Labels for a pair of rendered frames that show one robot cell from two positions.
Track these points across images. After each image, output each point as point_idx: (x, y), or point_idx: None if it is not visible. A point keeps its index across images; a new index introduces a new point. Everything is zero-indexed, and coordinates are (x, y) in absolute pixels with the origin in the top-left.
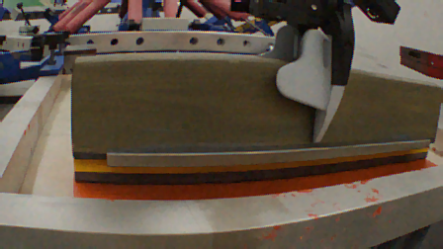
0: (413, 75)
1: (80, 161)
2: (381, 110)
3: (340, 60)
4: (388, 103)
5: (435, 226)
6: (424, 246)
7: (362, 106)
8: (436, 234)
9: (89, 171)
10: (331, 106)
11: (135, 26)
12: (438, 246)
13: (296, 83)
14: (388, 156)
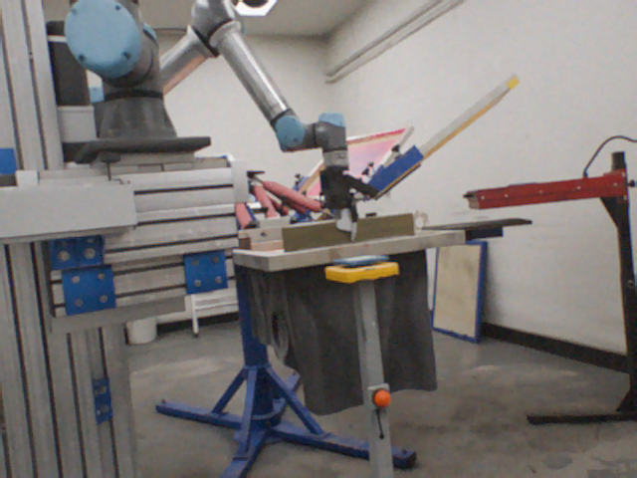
0: (522, 214)
1: None
2: (376, 228)
3: (353, 215)
4: (379, 225)
5: (605, 378)
6: (586, 396)
7: (367, 228)
8: (607, 385)
9: None
10: (353, 229)
11: (255, 225)
12: (610, 395)
13: (341, 225)
14: None
